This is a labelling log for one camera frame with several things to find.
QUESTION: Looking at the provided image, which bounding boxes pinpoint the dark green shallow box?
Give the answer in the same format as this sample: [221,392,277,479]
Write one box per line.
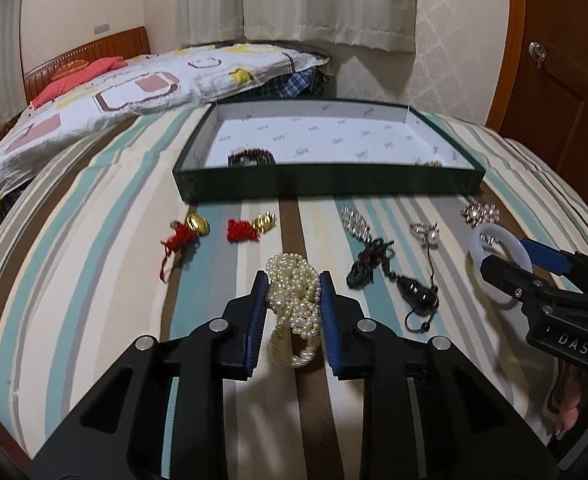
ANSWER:
[172,98,488,204]

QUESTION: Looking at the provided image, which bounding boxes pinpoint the orange cushion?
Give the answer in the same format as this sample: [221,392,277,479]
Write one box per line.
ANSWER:
[51,62,90,81]

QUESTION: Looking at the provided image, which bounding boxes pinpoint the rhinestone strip hair clip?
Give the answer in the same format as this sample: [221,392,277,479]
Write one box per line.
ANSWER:
[340,205,373,242]

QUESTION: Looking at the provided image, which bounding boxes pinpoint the brown wooden door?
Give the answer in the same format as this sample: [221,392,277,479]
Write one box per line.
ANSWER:
[486,0,588,221]

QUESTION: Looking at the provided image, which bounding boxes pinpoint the white pearl necklace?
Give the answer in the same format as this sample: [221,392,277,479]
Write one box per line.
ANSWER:
[265,253,323,370]

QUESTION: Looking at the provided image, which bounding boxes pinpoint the person's right hand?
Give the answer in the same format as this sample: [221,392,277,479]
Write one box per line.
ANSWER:
[554,360,588,436]

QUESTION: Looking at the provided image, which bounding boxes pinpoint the bed with patterned quilt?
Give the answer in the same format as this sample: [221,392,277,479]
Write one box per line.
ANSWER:
[0,42,332,211]

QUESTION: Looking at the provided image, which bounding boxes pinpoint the dark red bead bracelet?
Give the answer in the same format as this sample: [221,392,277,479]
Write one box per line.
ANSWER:
[227,147,277,167]

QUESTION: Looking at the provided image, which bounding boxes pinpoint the pink pillow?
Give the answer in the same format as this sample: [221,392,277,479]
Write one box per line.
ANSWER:
[30,56,127,109]

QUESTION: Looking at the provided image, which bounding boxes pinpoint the white jade bangle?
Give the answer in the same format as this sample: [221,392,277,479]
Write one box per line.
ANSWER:
[468,226,530,304]

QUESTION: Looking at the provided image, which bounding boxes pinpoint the crystal flower brooch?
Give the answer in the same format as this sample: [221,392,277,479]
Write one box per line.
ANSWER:
[461,201,500,225]

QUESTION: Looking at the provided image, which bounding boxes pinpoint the red tassel gold charm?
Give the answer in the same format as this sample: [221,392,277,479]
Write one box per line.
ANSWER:
[226,211,278,244]
[160,214,211,283]

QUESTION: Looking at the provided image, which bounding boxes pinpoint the orange wooden headboard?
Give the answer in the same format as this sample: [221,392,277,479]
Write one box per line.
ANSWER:
[22,26,151,103]

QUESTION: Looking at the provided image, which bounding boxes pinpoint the silver pearl ring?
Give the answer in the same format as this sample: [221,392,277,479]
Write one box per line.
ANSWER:
[410,222,442,251]

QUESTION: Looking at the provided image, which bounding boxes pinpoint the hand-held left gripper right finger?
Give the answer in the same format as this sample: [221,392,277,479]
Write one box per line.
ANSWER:
[319,270,559,480]

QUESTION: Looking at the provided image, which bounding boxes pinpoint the black cord pendant necklace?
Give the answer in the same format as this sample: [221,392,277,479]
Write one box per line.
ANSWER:
[346,237,441,333]

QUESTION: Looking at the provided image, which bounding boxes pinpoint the silver door lock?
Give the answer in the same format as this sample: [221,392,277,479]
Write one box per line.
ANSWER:
[528,41,549,69]

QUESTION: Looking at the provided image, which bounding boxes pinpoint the narrow white curtain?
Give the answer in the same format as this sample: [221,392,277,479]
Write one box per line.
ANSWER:
[176,0,245,47]

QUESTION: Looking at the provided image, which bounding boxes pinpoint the wide white curtain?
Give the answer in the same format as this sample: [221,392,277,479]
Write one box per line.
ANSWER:
[243,0,417,54]

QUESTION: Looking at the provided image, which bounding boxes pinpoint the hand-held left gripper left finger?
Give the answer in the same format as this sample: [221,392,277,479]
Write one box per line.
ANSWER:
[29,270,269,480]

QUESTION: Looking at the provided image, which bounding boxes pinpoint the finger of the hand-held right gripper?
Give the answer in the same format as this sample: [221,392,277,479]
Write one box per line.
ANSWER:
[521,237,588,287]
[480,254,565,312]

